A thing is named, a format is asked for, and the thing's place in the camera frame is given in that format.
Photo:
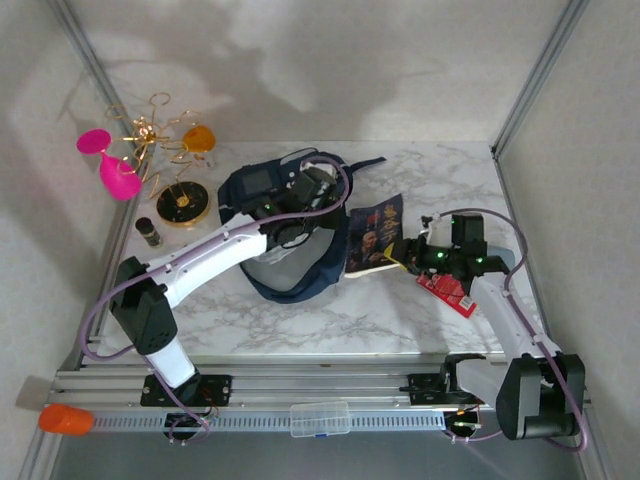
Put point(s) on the dark portrait cover book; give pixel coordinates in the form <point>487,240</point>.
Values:
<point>372,235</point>

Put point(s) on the red stationery packet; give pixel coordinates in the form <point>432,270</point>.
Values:
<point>450,295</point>

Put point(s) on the grey-blue pencil case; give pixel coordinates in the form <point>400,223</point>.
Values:
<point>502,257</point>

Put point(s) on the navy blue backpack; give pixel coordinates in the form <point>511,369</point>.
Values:
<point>295,280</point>

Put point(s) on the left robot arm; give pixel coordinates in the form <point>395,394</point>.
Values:
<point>210,260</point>

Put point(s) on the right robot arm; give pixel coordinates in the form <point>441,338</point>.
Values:
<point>505,320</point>

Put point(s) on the orange goblet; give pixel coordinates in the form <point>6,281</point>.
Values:
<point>198,138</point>

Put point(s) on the small dark bottle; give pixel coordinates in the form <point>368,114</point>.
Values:
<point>148,232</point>

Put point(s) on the circuit board with LED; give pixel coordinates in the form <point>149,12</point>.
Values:
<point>465,422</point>
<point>187,425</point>

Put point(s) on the pink goblet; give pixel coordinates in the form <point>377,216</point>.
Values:
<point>120,177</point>

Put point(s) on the clear plastic organizer box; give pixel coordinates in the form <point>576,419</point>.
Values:
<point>320,419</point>

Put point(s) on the orange plastic cup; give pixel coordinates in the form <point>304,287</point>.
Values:
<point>65,420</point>

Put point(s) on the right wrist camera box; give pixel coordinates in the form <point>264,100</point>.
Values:
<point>434,227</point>

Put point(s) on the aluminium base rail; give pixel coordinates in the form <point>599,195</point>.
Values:
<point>320,385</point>

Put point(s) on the aluminium frame post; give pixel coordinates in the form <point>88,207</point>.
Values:
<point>545,65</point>
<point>90,60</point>

